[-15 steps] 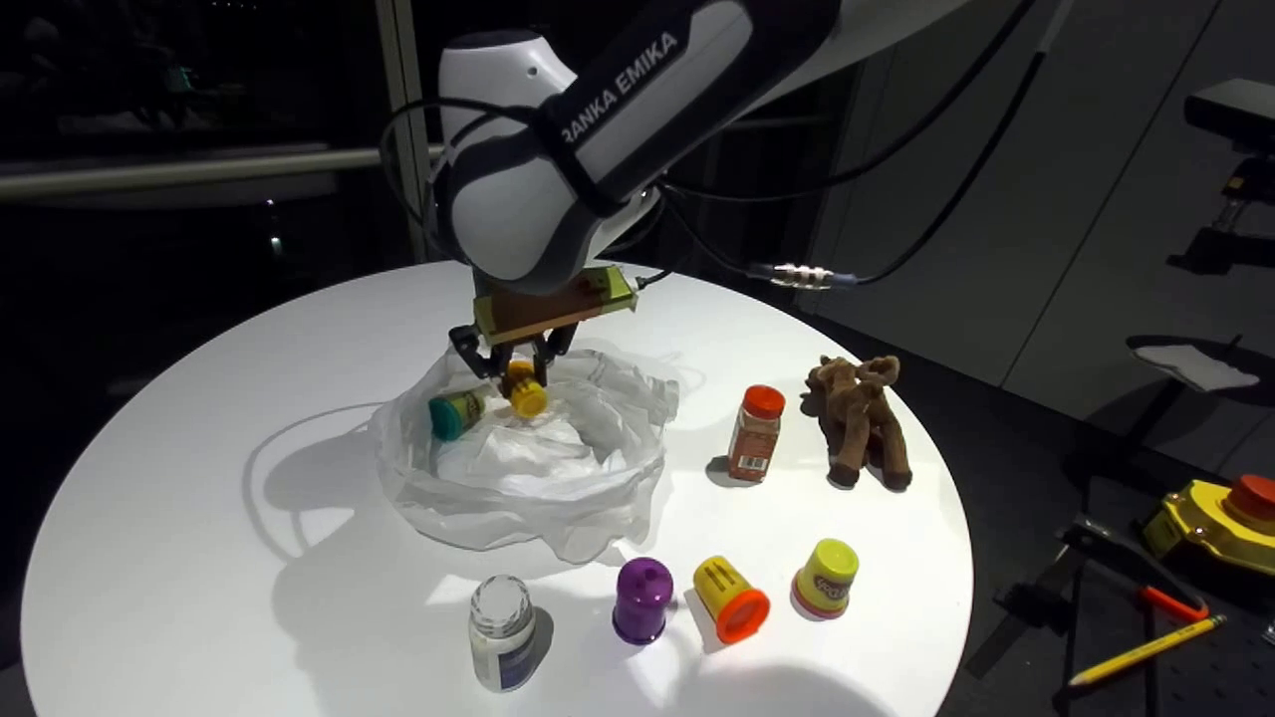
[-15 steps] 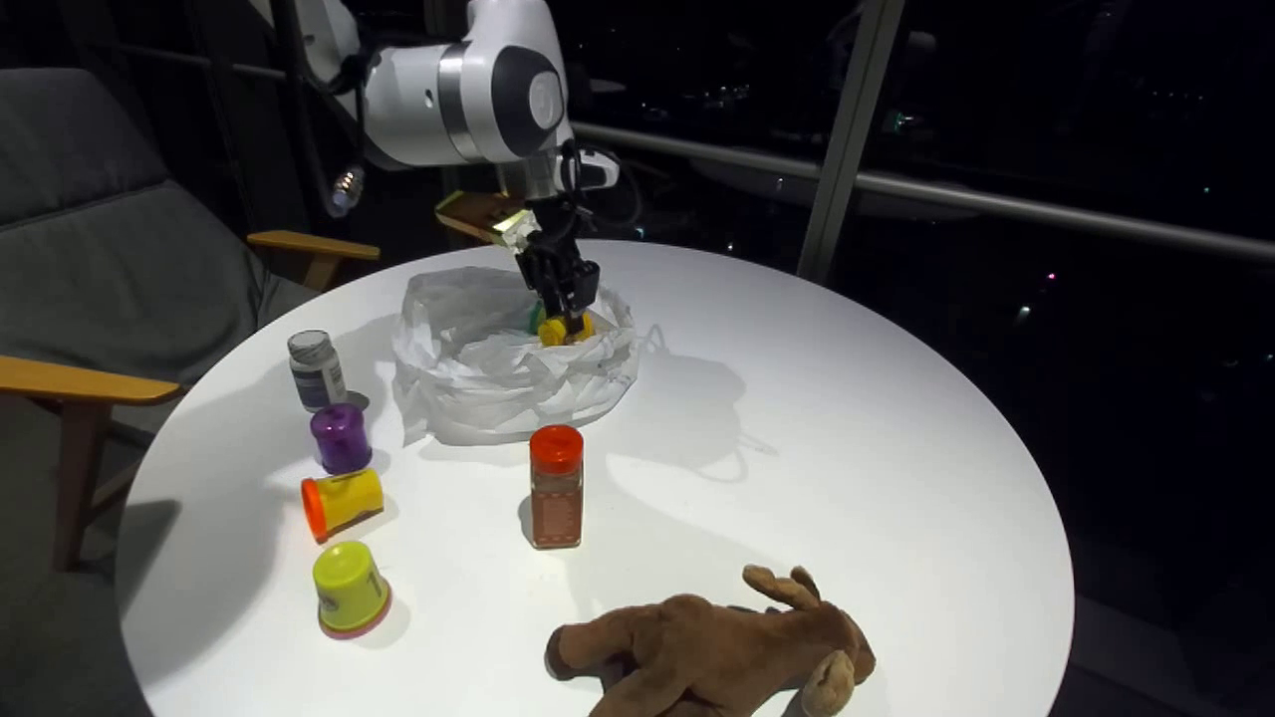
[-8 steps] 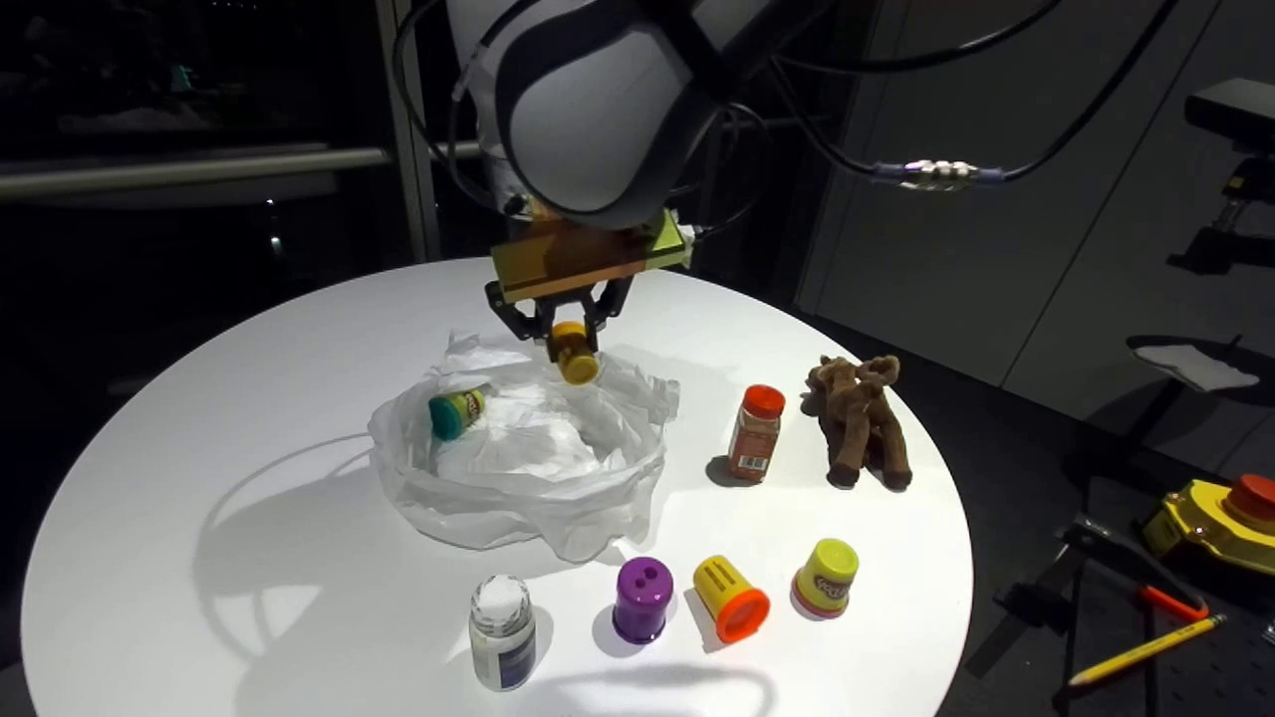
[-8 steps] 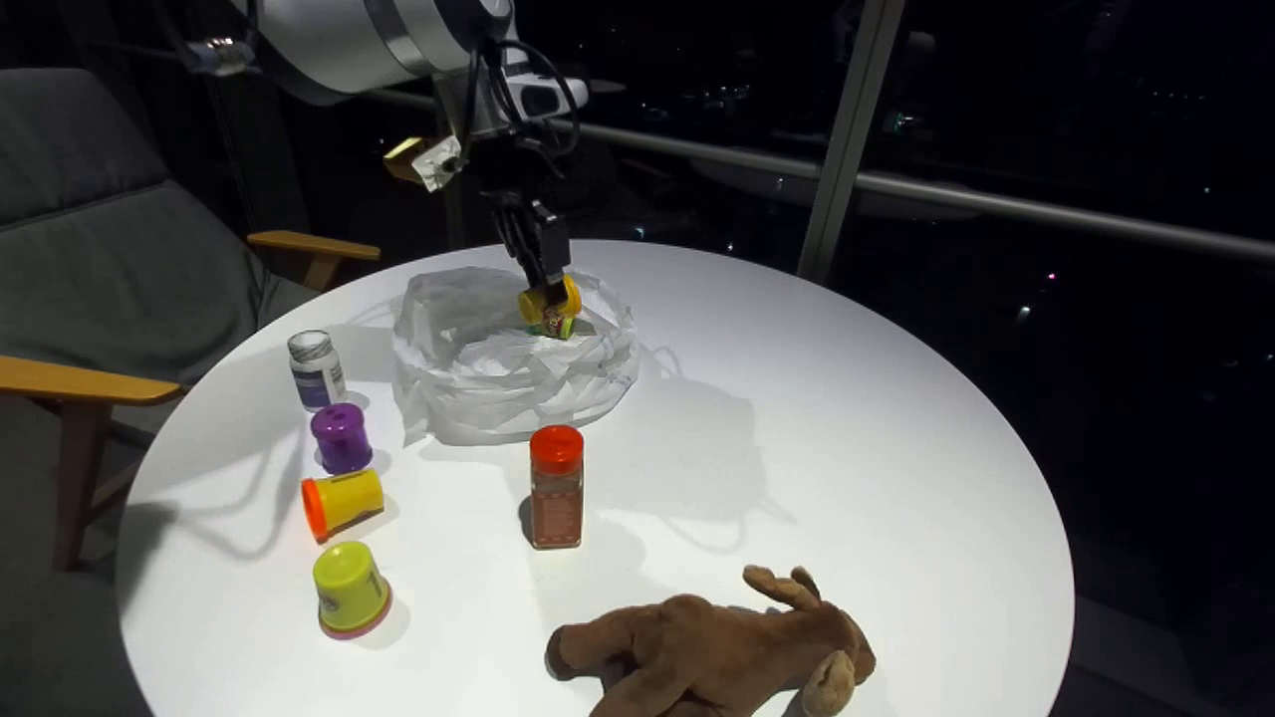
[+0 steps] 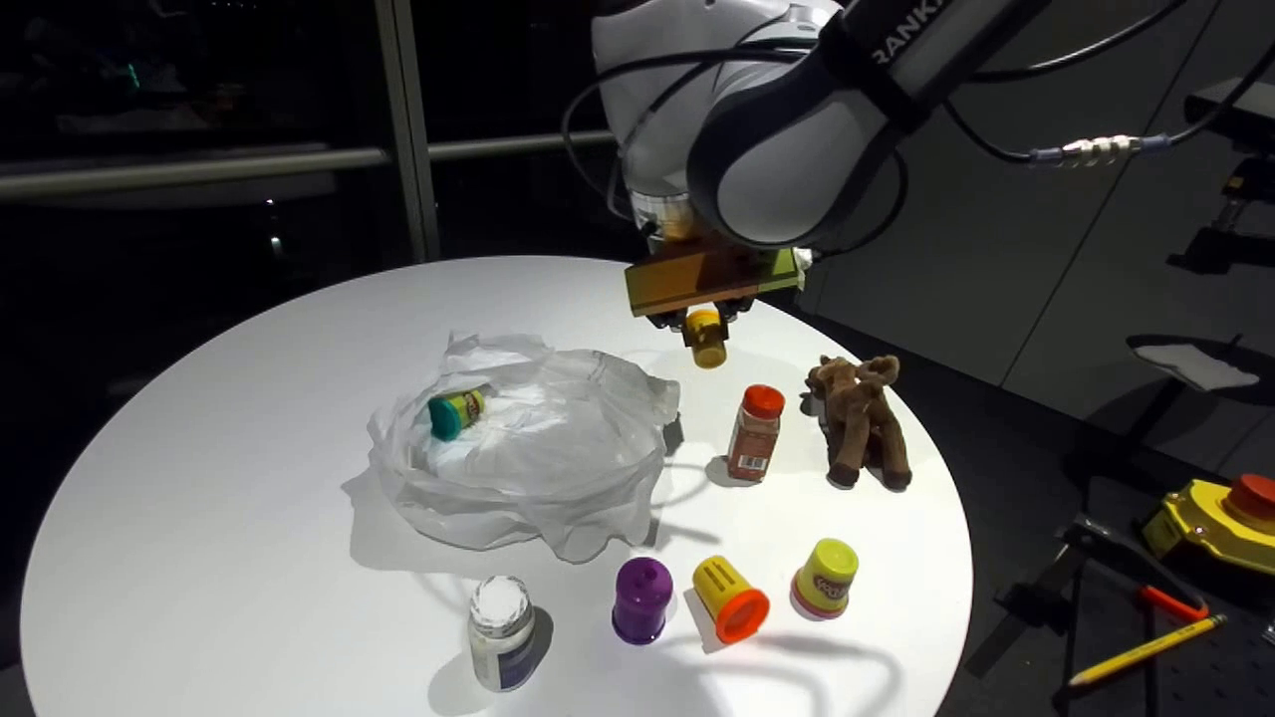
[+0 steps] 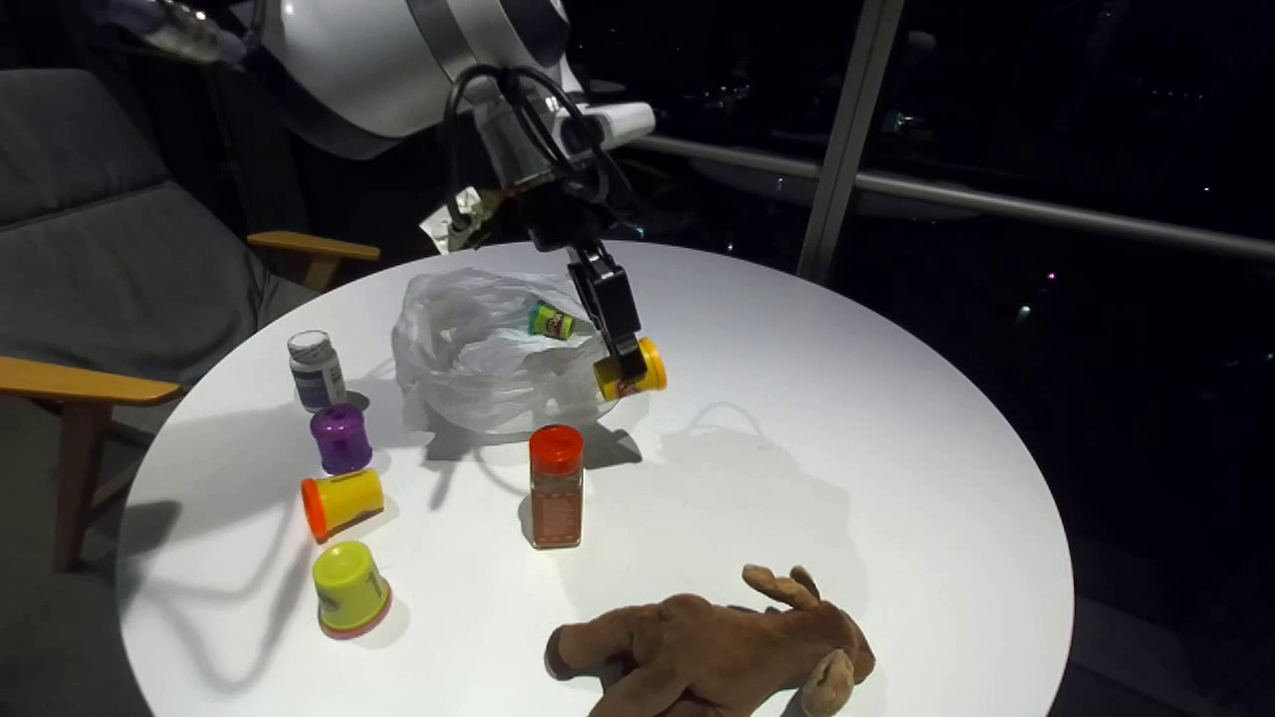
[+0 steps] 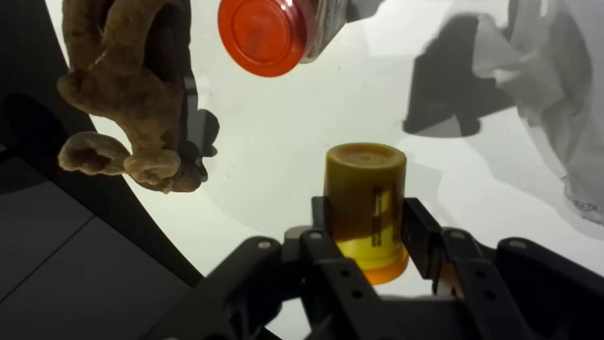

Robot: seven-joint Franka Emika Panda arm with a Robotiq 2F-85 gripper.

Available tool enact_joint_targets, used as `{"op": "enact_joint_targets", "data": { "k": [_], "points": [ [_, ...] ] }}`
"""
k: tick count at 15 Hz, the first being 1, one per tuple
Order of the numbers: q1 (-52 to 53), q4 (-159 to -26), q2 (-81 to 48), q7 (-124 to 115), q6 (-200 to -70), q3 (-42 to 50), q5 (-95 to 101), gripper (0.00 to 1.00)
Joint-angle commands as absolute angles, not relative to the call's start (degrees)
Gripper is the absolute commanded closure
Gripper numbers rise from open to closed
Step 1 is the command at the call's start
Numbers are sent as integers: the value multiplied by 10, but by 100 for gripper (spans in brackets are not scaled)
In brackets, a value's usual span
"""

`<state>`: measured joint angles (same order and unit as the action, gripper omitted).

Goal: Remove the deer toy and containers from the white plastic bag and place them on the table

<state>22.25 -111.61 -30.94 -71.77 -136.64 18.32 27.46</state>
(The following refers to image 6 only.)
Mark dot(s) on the small yellow container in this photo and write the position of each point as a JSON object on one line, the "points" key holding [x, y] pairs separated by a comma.
{"points": [[638, 375]]}

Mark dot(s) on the orange-lid yellow container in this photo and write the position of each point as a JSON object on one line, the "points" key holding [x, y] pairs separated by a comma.
{"points": [[343, 504]]}

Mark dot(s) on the white plastic bag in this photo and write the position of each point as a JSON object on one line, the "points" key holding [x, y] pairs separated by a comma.
{"points": [[481, 364]]}

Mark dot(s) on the metal window railing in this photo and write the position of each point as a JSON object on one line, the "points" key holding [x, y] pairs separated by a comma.
{"points": [[1039, 205]]}

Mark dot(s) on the yellow-green lid container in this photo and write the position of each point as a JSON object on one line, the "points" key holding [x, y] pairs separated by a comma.
{"points": [[352, 589]]}

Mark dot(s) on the grey armchair wooden armrests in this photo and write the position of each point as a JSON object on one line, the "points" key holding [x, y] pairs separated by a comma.
{"points": [[107, 263]]}

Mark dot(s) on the red-lid spice jar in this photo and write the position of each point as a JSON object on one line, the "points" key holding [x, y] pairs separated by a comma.
{"points": [[557, 493]]}

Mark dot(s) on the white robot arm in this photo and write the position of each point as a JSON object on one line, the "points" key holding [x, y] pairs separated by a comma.
{"points": [[402, 53]]}

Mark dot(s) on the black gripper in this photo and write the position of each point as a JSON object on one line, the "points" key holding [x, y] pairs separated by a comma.
{"points": [[558, 211]]}

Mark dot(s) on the brown deer plush toy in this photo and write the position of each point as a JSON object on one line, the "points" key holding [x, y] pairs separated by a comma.
{"points": [[703, 651]]}

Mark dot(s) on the grey window frame post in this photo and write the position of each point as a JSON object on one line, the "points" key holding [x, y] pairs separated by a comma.
{"points": [[843, 144]]}

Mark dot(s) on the small purple container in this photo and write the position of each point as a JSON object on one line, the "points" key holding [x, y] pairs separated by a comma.
{"points": [[339, 441]]}

